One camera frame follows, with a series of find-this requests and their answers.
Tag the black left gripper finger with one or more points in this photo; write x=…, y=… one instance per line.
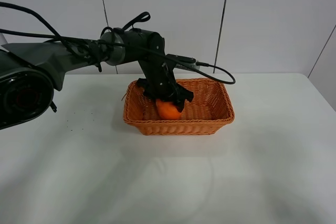
x=181, y=95
x=147, y=90

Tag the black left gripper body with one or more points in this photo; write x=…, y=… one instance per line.
x=159, y=79

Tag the orange fruit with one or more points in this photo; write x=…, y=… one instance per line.
x=167, y=110

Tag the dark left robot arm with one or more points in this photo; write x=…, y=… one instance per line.
x=32, y=72

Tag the orange woven wicker basket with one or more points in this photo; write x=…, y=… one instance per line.
x=210, y=110

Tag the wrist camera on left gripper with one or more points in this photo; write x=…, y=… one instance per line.
x=184, y=63

